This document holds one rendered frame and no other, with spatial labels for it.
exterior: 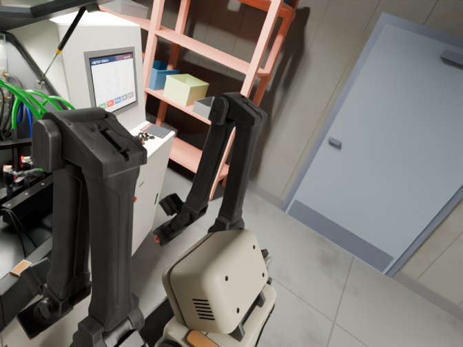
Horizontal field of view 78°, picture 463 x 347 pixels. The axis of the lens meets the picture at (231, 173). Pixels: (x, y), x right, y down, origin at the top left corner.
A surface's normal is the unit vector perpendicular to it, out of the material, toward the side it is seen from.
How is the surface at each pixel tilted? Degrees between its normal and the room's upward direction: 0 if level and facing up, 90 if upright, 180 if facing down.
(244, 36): 90
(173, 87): 90
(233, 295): 48
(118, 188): 81
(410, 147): 90
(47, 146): 90
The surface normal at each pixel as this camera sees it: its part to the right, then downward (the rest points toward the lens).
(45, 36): -0.18, 0.44
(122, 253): 0.85, 0.36
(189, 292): -0.50, 0.29
